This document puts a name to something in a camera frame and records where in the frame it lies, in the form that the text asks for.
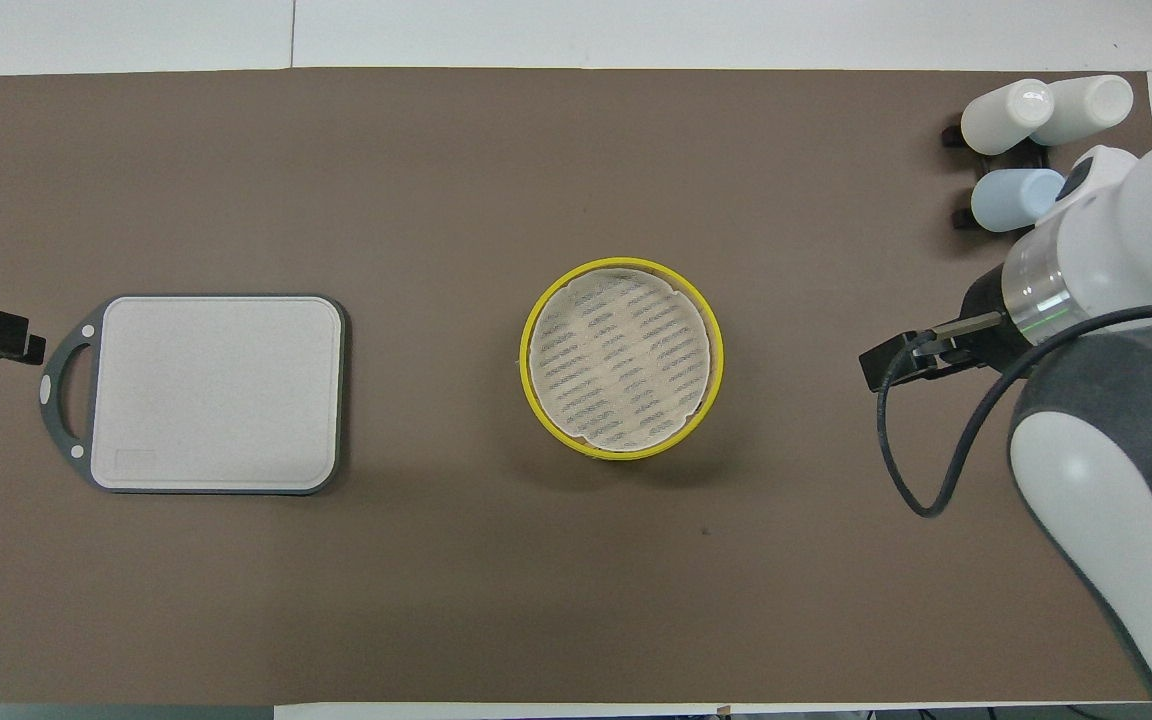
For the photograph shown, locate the yellow steamer lid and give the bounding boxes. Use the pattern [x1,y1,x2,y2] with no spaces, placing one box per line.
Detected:
[519,257,725,463]

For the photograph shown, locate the white plastic cup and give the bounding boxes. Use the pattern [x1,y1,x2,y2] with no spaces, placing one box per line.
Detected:
[960,78,1055,157]

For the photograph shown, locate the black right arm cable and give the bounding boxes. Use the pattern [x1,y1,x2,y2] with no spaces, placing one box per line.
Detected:
[874,303,1152,519]

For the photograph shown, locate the white cup with blue rim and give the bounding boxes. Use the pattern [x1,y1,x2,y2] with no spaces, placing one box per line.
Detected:
[1031,74,1135,148]

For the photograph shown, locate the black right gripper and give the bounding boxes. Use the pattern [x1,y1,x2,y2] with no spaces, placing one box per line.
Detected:
[858,265,1037,393]

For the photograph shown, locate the black cup rack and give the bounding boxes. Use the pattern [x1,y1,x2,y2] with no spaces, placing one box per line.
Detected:
[940,120,1055,231]

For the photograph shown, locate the yellow steamer basket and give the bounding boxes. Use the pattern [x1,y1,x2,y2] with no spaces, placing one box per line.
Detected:
[534,390,723,463]

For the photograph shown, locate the brown table mat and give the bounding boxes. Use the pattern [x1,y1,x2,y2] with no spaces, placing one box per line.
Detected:
[0,67,1152,706]

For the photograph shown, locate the light blue plastic cup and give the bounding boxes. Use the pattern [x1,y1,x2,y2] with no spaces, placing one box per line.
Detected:
[970,168,1067,234]

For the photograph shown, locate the grey cutting board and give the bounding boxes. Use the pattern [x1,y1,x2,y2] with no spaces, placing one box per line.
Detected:
[38,293,349,497]

